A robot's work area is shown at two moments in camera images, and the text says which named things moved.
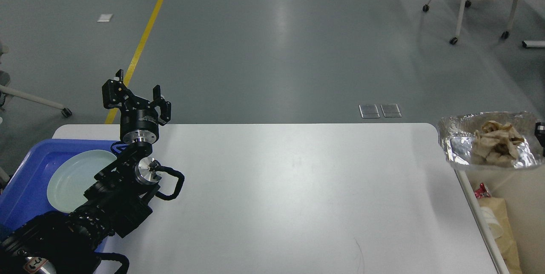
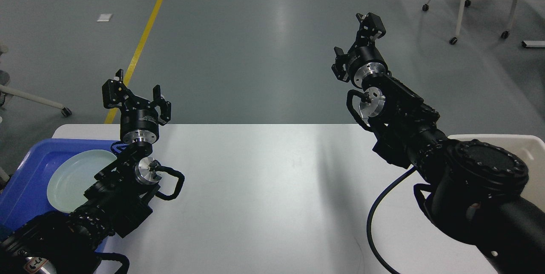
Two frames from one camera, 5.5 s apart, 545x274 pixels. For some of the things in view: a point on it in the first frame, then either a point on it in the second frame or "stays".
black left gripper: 139,121 stays
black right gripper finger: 539,129 to 366,58
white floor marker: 104,18 stays
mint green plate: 74,175 stays
